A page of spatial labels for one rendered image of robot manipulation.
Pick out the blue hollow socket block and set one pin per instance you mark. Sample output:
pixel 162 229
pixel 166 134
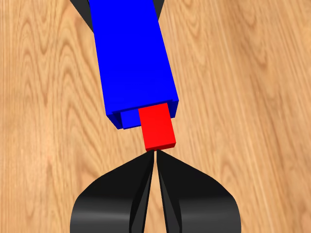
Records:
pixel 131 60

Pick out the thin red peg bar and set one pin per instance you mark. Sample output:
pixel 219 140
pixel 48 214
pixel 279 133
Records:
pixel 158 128

